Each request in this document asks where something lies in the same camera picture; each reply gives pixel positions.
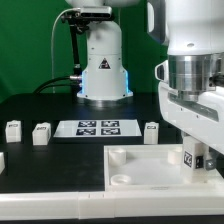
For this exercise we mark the white square tabletop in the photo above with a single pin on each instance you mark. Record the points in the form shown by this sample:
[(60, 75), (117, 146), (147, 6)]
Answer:
[(151, 167)]

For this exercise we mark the black camera on stand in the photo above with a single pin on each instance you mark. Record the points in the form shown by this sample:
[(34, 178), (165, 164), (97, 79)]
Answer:
[(100, 13)]

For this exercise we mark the white sheet with AprilTags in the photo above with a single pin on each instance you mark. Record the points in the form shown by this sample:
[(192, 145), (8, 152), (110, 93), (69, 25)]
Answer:
[(97, 128)]

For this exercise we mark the white part at left edge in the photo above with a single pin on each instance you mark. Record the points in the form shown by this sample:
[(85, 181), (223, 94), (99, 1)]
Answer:
[(2, 162)]

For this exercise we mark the white obstacle fence bar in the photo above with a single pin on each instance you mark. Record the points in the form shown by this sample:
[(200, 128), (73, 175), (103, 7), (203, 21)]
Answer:
[(93, 205)]

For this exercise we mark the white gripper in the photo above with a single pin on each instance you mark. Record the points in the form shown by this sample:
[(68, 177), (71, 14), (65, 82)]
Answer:
[(203, 120)]

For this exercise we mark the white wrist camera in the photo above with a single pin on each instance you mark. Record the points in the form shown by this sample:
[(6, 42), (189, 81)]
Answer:
[(162, 71)]

